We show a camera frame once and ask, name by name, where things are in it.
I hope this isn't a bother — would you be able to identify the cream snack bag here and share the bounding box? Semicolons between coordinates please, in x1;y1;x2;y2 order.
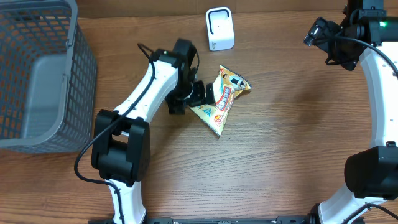
190;65;252;136

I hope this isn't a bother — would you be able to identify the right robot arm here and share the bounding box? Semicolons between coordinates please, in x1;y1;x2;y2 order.
295;0;397;223

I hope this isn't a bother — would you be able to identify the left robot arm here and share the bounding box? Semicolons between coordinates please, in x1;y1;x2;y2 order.
91;39;215;223

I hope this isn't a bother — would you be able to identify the grey plastic shopping basket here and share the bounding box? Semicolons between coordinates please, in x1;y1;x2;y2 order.
1;0;97;153

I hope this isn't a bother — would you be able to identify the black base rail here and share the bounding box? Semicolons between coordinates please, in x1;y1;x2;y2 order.
88;216;366;224

